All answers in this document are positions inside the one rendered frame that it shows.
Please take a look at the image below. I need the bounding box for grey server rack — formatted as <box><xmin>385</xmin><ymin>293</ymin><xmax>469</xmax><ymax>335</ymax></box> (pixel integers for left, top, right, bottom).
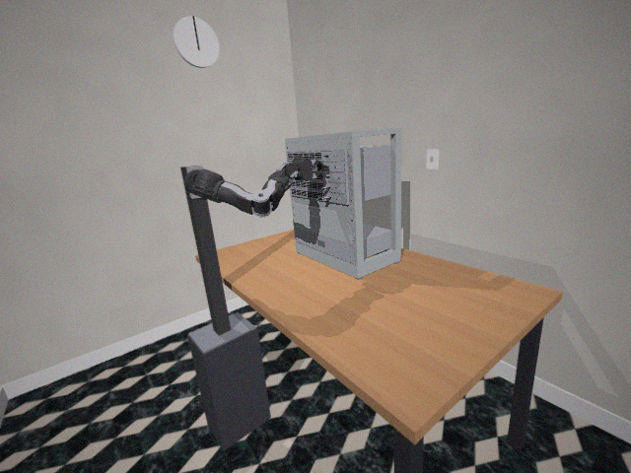
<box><xmin>285</xmin><ymin>128</ymin><xmax>402</xmax><ymax>280</ymax></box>

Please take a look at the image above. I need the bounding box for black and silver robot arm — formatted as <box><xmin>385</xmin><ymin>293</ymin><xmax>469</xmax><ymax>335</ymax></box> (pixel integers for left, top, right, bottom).
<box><xmin>184</xmin><ymin>162</ymin><xmax>299</xmax><ymax>218</ymax></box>

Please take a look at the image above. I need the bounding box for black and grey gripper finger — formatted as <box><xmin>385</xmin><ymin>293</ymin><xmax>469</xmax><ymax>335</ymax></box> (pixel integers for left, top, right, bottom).
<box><xmin>312</xmin><ymin>168</ymin><xmax>327</xmax><ymax>179</ymax></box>
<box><xmin>310</xmin><ymin>159</ymin><xmax>327</xmax><ymax>168</ymax></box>

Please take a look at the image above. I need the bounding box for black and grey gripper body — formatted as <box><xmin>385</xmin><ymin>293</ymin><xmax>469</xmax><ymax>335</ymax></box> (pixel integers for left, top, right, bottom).
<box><xmin>292</xmin><ymin>157</ymin><xmax>313</xmax><ymax>181</ymax></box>

